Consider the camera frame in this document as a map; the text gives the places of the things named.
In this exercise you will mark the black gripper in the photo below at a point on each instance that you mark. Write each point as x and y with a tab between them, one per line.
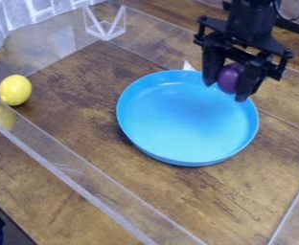
244	39

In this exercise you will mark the purple toy eggplant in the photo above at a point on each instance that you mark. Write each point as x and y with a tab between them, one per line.
229	77

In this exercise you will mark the blue round tray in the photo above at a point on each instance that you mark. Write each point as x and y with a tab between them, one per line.
184	123

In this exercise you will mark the yellow lemon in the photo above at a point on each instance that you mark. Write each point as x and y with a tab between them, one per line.
15	90

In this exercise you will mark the clear acrylic enclosure wall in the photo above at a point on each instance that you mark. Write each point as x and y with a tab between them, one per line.
78	186

